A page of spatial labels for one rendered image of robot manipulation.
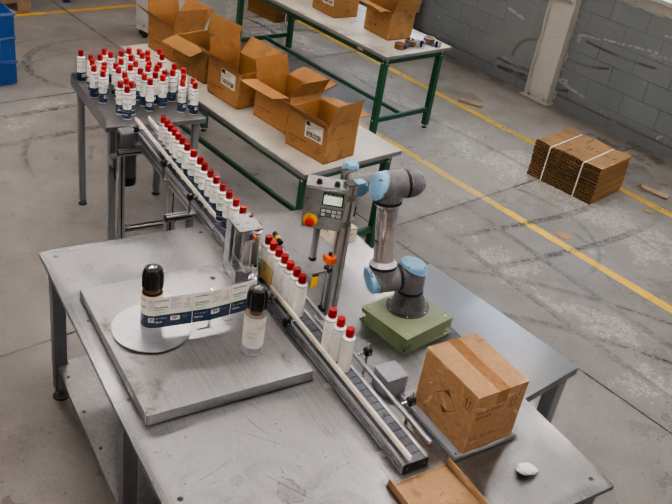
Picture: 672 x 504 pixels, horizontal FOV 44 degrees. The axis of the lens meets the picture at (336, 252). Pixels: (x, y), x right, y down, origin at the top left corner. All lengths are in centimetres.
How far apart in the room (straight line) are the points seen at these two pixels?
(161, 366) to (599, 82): 642
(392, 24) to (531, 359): 428
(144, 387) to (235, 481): 51
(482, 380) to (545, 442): 43
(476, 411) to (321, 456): 56
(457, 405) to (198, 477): 94
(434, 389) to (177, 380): 95
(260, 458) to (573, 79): 665
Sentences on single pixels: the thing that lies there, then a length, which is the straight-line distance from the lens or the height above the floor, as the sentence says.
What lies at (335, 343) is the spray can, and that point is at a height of 98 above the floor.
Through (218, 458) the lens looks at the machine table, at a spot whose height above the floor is 83.
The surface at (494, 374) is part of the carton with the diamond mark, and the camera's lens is 306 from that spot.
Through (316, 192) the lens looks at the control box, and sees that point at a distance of 325.
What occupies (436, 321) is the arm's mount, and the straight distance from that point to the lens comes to 359.
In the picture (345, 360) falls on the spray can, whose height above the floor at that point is 95.
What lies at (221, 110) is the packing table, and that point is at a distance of 555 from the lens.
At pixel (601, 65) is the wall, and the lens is 876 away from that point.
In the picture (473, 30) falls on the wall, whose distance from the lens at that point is 969.
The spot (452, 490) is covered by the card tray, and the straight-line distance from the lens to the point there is 301.
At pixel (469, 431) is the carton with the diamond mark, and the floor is 96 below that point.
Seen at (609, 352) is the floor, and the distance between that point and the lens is 542.
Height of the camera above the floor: 298
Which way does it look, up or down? 32 degrees down
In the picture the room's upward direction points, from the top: 10 degrees clockwise
